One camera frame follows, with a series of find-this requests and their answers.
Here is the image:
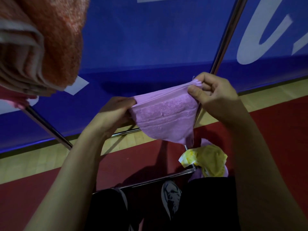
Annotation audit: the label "person's left hand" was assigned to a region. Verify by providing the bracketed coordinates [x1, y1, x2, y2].
[81, 96, 137, 141]

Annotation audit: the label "person's right hand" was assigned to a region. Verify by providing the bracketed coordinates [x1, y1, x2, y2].
[187, 72, 251, 129]

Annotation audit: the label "purple towel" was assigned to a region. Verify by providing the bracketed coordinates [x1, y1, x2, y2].
[187, 138, 229, 183]
[130, 75, 203, 148]

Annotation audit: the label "yellow white cloth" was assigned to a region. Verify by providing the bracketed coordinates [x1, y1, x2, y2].
[178, 144, 228, 178]

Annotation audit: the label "metal drying rack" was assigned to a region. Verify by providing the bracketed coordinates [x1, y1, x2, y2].
[21, 0, 250, 190]

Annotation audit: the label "orange patterned towel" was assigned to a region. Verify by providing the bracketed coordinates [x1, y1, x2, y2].
[0, 0, 90, 97]

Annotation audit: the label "pink towel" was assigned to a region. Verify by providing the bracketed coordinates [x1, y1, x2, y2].
[0, 85, 39, 110]

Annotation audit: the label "person's left forearm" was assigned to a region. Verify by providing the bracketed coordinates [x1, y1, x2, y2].
[24, 133, 109, 231]

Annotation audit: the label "person's right forearm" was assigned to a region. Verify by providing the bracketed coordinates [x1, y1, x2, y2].
[228, 116, 308, 231]

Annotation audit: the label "person's left grey shoe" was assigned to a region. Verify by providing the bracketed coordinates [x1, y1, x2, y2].
[110, 187, 128, 211]

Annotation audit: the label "person's grey shoe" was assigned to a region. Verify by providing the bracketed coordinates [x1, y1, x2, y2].
[160, 180, 183, 220]
[110, 187, 128, 211]

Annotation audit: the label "person's right grey shoe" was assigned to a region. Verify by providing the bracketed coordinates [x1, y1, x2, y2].
[160, 180, 183, 220]

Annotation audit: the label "person's black trousers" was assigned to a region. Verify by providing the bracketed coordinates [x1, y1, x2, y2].
[84, 176, 241, 231]

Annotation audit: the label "blue banner with white print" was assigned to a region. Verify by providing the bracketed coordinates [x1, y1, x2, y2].
[0, 0, 308, 154]

